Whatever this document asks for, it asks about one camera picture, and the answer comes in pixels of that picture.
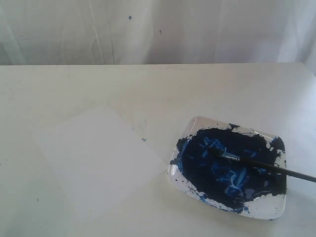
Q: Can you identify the white paper sheet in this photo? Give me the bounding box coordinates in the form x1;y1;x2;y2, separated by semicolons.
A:
34;106;166;222

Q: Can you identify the black paintbrush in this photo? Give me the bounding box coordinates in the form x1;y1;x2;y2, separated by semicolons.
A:
207;147;316;183

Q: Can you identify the white backdrop cloth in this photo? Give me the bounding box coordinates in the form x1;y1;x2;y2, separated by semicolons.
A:
0;0;316;71

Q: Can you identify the white tray with blue paint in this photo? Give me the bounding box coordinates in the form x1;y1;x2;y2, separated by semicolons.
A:
167;116;287;220

